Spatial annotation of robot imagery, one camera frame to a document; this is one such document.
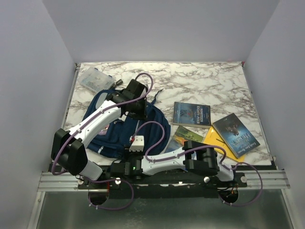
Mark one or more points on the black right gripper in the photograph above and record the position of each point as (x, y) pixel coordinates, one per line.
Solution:
(127, 152)

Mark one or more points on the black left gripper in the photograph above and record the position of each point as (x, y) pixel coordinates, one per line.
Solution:
(142, 115)

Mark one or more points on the navy blue student backpack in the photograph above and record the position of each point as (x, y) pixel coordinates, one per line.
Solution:
(156, 127)

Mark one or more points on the purple highlighter marker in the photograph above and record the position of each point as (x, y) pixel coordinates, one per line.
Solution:
(104, 131)

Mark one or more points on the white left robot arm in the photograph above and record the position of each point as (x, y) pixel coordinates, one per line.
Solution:
(69, 147)

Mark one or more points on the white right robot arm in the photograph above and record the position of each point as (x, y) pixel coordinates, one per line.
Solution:
(197, 158)

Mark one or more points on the black metal flashlight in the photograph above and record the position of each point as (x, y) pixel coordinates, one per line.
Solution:
(119, 82)

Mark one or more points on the Animal Farm book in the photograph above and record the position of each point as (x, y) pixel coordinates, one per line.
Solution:
(180, 136)

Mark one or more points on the clear plastic organiser box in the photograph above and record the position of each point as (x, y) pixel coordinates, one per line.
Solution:
(95, 80)

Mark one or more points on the Nineteen Eighty-Four book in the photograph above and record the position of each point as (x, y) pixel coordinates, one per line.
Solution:
(192, 115)

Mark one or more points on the yellow notebook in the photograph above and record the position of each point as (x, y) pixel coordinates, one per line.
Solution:
(212, 138)

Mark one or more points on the blue picture book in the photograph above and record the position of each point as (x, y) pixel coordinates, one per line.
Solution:
(235, 134)

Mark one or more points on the black mounting base plate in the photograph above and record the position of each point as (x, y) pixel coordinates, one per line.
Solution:
(172, 184)

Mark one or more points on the aluminium extrusion rail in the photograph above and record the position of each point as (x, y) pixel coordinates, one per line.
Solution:
(272, 179)

